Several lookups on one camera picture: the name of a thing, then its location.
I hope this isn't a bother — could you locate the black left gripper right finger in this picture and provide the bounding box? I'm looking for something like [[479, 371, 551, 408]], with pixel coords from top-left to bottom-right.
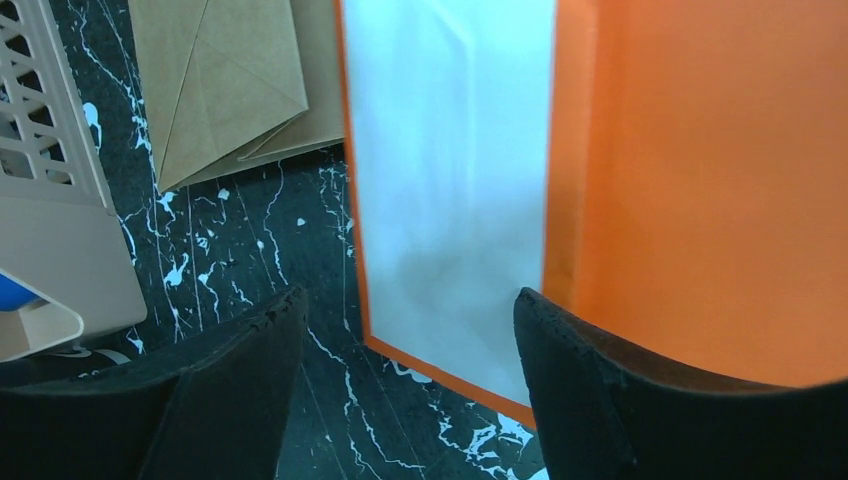
[[513, 287, 847, 479]]

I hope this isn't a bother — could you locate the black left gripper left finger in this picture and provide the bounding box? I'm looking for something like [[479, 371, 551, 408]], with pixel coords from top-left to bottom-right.
[[1, 286, 308, 479]]

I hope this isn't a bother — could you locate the orange paper bag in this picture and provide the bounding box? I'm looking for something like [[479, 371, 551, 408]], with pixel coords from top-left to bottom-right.
[[336, 1, 847, 426]]

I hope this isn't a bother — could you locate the pink desk organizer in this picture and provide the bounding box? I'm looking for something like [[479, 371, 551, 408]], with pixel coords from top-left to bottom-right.
[[1, 1, 147, 361]]

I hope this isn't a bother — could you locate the brown kraft paper bag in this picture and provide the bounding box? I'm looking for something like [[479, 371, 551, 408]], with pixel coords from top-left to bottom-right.
[[129, 0, 345, 192]]

